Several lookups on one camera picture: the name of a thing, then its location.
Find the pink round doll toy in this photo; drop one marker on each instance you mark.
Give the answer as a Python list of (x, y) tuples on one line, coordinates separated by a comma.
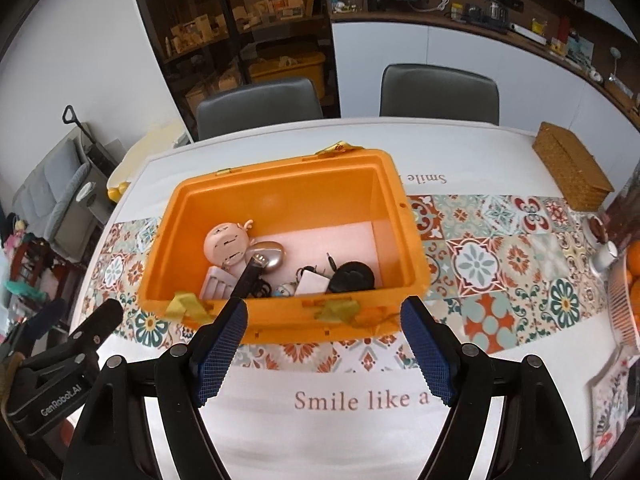
[(226, 244)]

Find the white basket of oranges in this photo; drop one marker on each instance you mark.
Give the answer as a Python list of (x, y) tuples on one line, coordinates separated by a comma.
[(623, 297)]

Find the cream yellow stool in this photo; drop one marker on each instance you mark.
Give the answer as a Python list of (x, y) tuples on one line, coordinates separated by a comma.
[(155, 142)]

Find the patterned tile table runner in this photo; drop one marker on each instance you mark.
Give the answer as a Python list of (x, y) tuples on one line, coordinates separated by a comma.
[(499, 270)]

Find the right grey dining chair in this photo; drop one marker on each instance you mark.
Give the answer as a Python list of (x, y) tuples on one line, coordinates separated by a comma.
[(430, 91)]

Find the astronaut keychain with keys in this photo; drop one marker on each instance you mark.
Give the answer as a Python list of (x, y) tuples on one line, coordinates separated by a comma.
[(288, 289)]

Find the left grey dining chair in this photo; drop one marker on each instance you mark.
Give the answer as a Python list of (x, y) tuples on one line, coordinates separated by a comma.
[(258, 105)]

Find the white small cup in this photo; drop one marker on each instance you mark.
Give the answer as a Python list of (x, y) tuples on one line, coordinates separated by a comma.
[(603, 258)]

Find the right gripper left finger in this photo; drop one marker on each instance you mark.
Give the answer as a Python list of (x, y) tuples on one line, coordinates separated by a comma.
[(186, 377)]

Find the grey dining chair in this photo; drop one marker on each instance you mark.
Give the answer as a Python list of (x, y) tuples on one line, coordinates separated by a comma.
[(430, 91), (258, 105)]

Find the woven wicker tissue box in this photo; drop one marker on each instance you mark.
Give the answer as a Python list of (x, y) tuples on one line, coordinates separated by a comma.
[(574, 170)]

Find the orange plastic storage crate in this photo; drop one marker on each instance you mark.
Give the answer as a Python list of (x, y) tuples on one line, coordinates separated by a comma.
[(346, 202)]

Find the white power adapter cube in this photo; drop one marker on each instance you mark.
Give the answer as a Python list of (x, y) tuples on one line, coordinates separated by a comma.
[(311, 283)]

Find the silver oval case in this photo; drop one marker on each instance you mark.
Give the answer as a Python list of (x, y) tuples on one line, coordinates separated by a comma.
[(271, 254)]

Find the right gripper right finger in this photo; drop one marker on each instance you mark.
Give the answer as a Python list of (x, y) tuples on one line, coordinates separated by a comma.
[(535, 439)]

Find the grey sofa armchair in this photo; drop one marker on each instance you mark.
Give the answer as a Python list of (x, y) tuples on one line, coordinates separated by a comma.
[(46, 201)]

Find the dark wooden shelf cabinet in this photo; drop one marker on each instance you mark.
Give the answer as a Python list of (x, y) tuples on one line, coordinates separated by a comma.
[(204, 47)]

